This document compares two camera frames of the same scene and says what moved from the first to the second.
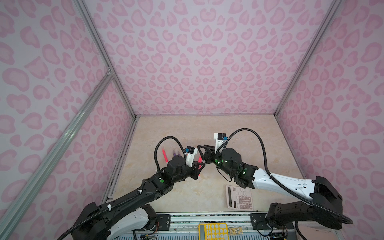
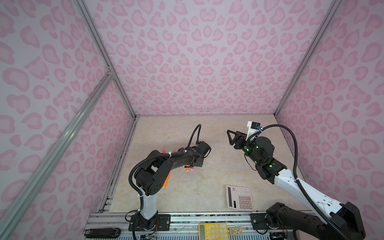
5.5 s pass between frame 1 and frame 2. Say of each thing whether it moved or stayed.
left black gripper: moved
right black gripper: moved
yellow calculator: stayed
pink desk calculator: stayed
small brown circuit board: stayed
